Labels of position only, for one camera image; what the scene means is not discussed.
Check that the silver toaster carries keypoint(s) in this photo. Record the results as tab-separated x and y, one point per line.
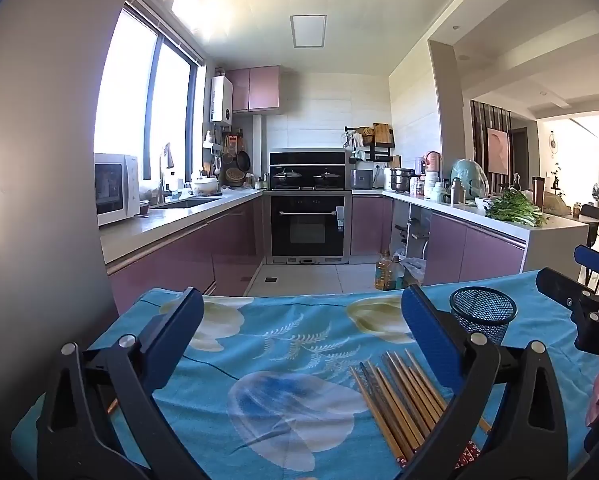
362	179

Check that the brown tumbler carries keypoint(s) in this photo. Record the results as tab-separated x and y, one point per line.
538	192

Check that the white plastic jar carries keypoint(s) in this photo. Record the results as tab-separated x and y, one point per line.
431	185

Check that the white casserole pot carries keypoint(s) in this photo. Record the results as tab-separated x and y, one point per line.
204	186

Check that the black range hood stove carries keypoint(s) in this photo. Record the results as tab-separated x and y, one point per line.
307	160

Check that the white microwave oven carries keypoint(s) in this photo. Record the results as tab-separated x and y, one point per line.
112	190

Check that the square ceiling light panel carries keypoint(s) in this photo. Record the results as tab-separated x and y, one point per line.
308	31

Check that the dark slatted partition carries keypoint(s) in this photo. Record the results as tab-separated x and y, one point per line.
479	130

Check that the clear plastic bag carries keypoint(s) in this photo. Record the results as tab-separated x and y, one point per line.
413	270

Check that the black built-in oven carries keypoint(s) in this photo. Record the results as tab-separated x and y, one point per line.
307	225

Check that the wicker basket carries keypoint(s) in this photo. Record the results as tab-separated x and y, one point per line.
235	176

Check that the black frying pan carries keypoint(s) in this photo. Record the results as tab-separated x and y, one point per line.
243	160

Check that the steel flask bottle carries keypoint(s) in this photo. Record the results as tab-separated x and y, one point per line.
457	192

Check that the bundle of wooden chopsticks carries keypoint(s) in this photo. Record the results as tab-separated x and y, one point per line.
394	410

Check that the grey refrigerator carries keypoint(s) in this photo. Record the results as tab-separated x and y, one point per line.
39	185

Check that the black lidded wok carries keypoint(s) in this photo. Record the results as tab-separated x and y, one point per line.
287	179
327	178

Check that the pink base cabinets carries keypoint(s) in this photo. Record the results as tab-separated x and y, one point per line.
179	255
474	255

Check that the bunch of leafy greens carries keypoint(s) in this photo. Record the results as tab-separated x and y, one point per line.
517	210

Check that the black mesh utensil holder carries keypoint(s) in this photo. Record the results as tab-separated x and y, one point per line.
479	320

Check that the pink wall cabinets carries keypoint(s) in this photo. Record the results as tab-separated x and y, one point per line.
259	89

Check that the steel stockpot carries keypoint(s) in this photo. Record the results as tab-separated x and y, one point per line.
402	180

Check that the wooden cutting board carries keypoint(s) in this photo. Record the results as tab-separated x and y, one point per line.
382	134

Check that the large kitchen window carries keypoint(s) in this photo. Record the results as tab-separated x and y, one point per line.
129	100

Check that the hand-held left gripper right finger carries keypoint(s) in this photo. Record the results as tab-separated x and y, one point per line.
429	340

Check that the blue floral tablecloth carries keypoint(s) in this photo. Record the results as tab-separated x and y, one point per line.
279	340

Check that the steel kitchen faucet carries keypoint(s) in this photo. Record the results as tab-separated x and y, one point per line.
162	185

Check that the black wall rack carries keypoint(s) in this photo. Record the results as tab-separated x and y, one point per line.
374	151

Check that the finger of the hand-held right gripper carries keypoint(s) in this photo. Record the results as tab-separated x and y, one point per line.
562	287
597	262

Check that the round wall clock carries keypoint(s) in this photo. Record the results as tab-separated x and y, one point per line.
554	142

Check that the white wall water heater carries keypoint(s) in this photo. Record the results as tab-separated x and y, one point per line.
221	100

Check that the pink thermos kettle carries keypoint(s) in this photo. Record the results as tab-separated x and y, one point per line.
432	161

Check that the pink wall picture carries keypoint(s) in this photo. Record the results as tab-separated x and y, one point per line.
498	150

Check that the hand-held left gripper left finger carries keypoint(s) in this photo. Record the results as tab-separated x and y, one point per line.
179	325

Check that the yellow cooking oil bottle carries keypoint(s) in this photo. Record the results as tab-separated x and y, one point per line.
382	272

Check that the steel kitchen sink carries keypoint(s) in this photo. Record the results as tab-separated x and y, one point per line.
187	203

